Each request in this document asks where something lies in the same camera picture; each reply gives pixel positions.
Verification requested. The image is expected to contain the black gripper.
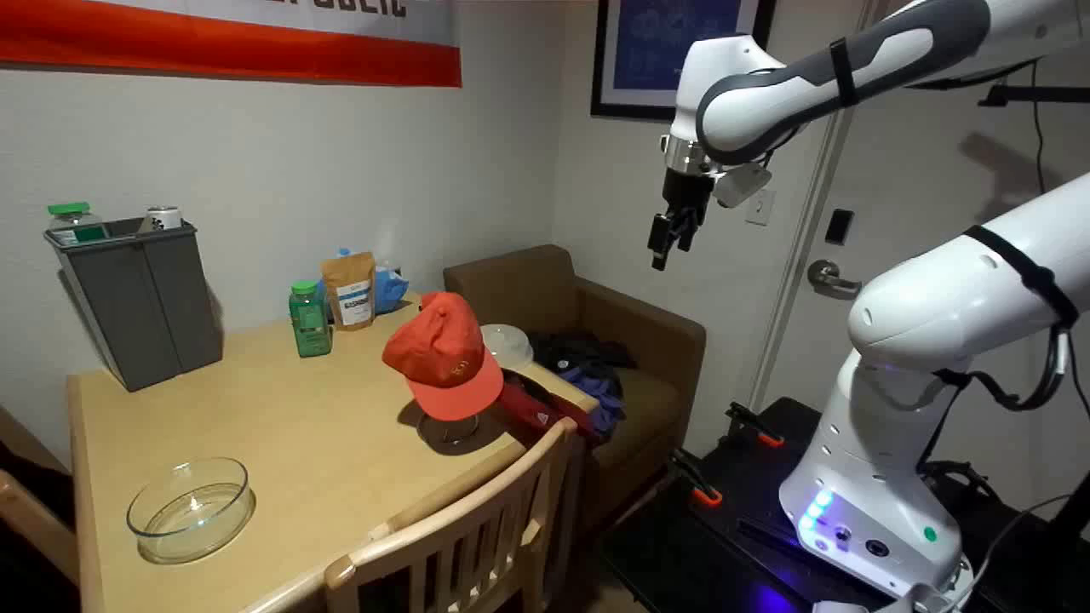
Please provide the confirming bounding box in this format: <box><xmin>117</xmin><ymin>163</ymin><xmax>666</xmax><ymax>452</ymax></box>
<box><xmin>646</xmin><ymin>168</ymin><xmax>715</xmax><ymax>273</ymax></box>

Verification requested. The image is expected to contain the black baseball cap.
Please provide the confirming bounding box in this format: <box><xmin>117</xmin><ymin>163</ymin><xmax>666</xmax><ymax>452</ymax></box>
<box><xmin>420</xmin><ymin>406</ymin><xmax>505</xmax><ymax>452</ymax></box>

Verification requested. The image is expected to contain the brown sofa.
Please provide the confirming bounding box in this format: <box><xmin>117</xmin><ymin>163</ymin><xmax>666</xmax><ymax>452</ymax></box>
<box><xmin>439</xmin><ymin>242</ymin><xmax>707</xmax><ymax>530</ymax></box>

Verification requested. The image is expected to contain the black clothes pile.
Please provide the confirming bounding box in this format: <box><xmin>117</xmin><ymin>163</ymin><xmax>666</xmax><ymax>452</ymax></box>
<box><xmin>527</xmin><ymin>327</ymin><xmax>640</xmax><ymax>376</ymax></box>

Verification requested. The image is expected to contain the purple cloth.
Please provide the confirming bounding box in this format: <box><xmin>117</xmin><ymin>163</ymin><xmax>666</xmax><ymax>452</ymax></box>
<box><xmin>554</xmin><ymin>362</ymin><xmax>628</xmax><ymax>444</ymax></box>

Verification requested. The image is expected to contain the black framed poster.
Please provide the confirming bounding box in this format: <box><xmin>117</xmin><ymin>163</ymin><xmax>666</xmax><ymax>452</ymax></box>
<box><xmin>589</xmin><ymin>0</ymin><xmax>780</xmax><ymax>122</ymax></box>

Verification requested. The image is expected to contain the blue plastic bag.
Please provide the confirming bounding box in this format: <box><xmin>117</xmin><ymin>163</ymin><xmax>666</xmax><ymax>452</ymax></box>
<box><xmin>371</xmin><ymin>267</ymin><xmax>416</xmax><ymax>315</ymax></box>

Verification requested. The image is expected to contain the brown paper pouch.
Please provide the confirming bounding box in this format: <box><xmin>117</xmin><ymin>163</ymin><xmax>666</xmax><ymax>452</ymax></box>
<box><xmin>321</xmin><ymin>248</ymin><xmax>377</xmax><ymax>335</ymax></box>

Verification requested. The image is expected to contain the light wooden chair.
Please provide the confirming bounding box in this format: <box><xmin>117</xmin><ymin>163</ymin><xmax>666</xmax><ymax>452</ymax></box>
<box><xmin>0</xmin><ymin>401</ymin><xmax>81</xmax><ymax>589</ymax></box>
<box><xmin>240</xmin><ymin>416</ymin><xmax>589</xmax><ymax>613</ymax></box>

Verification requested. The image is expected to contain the green plastic bottle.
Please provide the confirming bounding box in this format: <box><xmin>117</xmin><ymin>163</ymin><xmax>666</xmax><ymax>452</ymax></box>
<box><xmin>286</xmin><ymin>276</ymin><xmax>336</xmax><ymax>362</ymax></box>

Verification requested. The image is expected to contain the red and white banner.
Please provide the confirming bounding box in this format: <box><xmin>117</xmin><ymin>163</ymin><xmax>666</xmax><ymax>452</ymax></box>
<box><xmin>0</xmin><ymin>0</ymin><xmax>466</xmax><ymax>91</ymax></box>

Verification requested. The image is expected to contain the white capped container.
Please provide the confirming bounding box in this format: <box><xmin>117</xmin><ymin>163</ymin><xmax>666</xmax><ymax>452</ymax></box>
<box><xmin>139</xmin><ymin>204</ymin><xmax>186</xmax><ymax>235</ymax></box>

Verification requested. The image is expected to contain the grey plastic bin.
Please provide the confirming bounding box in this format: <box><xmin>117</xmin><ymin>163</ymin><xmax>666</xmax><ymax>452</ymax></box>
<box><xmin>45</xmin><ymin>214</ymin><xmax>227</xmax><ymax>395</ymax></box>

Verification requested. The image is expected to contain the clear glass bowl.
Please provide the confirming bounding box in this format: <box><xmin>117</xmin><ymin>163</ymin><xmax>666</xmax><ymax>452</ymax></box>
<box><xmin>122</xmin><ymin>452</ymin><xmax>259</xmax><ymax>570</ymax></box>

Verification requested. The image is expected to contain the green capped bottle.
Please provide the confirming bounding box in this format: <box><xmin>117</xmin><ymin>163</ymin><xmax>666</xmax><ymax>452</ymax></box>
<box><xmin>45</xmin><ymin>198</ymin><xmax>113</xmax><ymax>248</ymax></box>

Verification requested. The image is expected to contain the white light switch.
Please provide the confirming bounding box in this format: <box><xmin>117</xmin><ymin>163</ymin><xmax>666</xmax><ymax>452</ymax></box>
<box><xmin>741</xmin><ymin>181</ymin><xmax>780</xmax><ymax>231</ymax></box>

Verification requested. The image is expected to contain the metal door handle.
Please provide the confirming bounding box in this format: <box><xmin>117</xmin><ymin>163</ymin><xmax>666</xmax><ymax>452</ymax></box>
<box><xmin>805</xmin><ymin>256</ymin><xmax>865</xmax><ymax>304</ymax></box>

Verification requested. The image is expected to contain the orange handled clamp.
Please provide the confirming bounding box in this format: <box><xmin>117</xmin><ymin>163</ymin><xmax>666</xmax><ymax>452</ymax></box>
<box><xmin>676</xmin><ymin>456</ymin><xmax>729</xmax><ymax>514</ymax></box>
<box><xmin>726</xmin><ymin>401</ymin><xmax>790</xmax><ymax>452</ymax></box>

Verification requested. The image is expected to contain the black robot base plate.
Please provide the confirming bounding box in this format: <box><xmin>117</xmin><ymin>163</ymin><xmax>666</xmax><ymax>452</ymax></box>
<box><xmin>600</xmin><ymin>395</ymin><xmax>1090</xmax><ymax>613</ymax></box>

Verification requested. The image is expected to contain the white cable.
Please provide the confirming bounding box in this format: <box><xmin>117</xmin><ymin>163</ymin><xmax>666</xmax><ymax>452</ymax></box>
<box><xmin>968</xmin><ymin>490</ymin><xmax>1090</xmax><ymax>609</ymax></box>

